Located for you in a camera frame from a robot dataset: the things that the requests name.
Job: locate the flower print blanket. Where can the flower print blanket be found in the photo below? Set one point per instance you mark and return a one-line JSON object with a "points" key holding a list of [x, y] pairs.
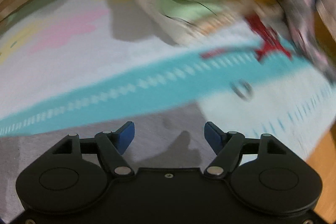
{"points": [[65, 64]]}

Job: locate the red plastic object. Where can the red plastic object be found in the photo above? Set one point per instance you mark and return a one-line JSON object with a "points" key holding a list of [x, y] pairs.
{"points": [[266, 40]]}

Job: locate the grey pink patterned cloth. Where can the grey pink patterned cloth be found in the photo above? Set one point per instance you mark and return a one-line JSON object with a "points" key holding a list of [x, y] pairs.
{"points": [[304, 8]]}

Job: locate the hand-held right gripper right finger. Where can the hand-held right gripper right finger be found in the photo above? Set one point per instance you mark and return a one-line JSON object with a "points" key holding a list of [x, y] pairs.
{"points": [[212, 138]]}

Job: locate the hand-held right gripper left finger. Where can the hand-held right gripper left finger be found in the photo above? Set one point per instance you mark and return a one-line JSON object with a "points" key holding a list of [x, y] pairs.
{"points": [[127, 136]]}

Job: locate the grey pants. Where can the grey pants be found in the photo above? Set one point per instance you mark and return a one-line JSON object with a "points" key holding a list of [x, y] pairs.
{"points": [[162, 134]]}

